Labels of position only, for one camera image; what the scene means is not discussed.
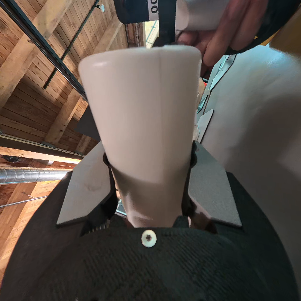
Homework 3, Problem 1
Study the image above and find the silver air duct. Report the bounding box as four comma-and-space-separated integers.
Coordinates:
0, 167, 74, 185

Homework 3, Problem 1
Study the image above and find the clear document sleeve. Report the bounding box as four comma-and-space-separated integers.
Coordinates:
209, 54, 237, 91

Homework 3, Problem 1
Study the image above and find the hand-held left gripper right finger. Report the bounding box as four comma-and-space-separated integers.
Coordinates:
182, 141, 243, 232

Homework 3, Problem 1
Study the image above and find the person's right hand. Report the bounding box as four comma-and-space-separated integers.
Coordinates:
177, 0, 269, 67

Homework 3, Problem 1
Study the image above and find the yellow plastic bin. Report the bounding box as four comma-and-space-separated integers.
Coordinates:
254, 13, 301, 51

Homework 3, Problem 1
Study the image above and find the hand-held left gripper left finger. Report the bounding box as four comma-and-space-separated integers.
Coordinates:
56, 141, 118, 227

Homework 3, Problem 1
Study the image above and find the black ceiling rail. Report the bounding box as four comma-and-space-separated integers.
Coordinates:
0, 0, 89, 102

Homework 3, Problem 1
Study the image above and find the black board on white stand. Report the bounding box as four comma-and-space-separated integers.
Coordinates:
74, 105, 214, 144

